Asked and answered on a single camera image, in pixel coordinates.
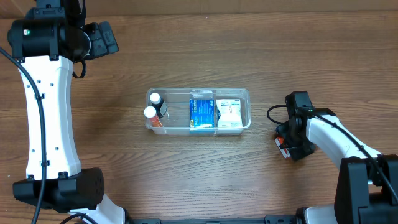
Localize red medicine box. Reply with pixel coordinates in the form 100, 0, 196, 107
274, 136, 291, 159

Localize white medicine box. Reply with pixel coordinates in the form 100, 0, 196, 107
216, 99, 243, 128

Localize orange Redoxon tube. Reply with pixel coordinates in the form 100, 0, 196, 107
144, 106, 163, 127

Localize dark bottle white cap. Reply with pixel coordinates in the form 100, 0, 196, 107
149, 93, 167, 118

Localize blue medicine box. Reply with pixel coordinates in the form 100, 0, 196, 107
190, 99, 215, 128

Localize clear plastic container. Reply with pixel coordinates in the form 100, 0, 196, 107
145, 88, 251, 135

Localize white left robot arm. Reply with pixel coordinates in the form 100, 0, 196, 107
6, 0, 129, 223

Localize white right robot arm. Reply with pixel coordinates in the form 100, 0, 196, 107
265, 91, 397, 223

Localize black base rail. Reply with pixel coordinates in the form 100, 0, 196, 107
127, 215, 303, 224

